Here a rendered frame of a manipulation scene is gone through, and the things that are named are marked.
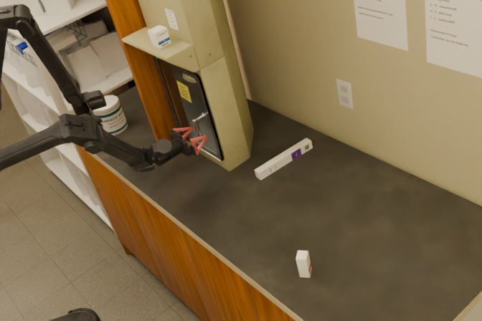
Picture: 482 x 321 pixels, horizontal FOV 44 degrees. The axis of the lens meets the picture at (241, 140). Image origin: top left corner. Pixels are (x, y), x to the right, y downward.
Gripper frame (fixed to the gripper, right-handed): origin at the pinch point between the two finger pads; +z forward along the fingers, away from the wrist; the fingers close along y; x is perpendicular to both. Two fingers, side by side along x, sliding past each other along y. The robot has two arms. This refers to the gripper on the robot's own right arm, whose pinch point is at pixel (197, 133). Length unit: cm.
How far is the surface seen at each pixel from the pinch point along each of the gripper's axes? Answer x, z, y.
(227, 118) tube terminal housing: -2.2, 11.4, -5.2
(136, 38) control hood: -36.6, -2.1, 20.8
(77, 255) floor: 115, -44, 119
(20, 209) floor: 115, -52, 195
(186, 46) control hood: -36.6, 3.8, -4.3
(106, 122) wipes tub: 12, -12, 63
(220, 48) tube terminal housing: -30.2, 16.3, -5.1
